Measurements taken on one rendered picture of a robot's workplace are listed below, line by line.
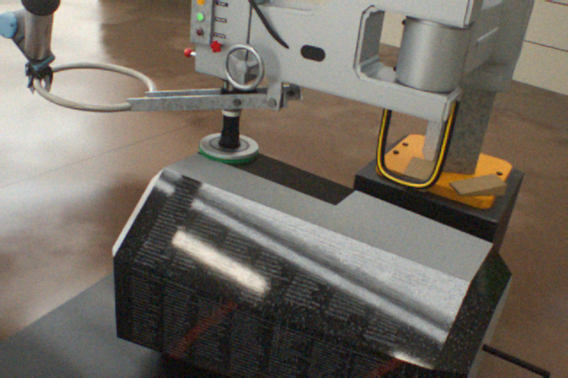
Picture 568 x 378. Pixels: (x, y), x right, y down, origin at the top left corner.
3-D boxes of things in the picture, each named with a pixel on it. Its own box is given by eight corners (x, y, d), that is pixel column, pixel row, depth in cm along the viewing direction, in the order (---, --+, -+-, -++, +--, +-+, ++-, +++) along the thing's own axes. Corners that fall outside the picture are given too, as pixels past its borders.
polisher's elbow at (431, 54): (406, 69, 189) (417, 8, 180) (463, 84, 182) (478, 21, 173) (384, 81, 174) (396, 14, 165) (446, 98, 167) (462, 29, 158)
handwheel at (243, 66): (274, 89, 195) (280, 44, 188) (259, 96, 186) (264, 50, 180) (235, 79, 200) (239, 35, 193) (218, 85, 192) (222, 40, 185)
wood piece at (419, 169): (410, 167, 244) (413, 155, 242) (434, 173, 241) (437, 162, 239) (400, 185, 227) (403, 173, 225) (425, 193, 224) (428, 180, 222)
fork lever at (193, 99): (306, 97, 209) (304, 82, 207) (281, 110, 193) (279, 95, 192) (153, 101, 241) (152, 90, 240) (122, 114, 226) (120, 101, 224)
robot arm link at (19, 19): (21, 34, 206) (45, 27, 216) (1, 7, 204) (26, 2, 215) (9, 49, 211) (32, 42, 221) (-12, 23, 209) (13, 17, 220)
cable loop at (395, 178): (437, 194, 191) (461, 101, 176) (435, 199, 188) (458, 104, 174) (372, 174, 199) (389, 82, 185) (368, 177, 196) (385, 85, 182)
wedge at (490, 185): (491, 184, 239) (493, 172, 237) (504, 195, 230) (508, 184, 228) (448, 184, 233) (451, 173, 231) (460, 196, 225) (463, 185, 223)
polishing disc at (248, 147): (187, 145, 217) (187, 143, 217) (224, 131, 233) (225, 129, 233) (232, 164, 207) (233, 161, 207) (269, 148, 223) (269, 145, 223)
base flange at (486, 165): (410, 139, 283) (412, 130, 281) (511, 171, 264) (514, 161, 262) (371, 173, 244) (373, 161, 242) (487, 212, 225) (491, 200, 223)
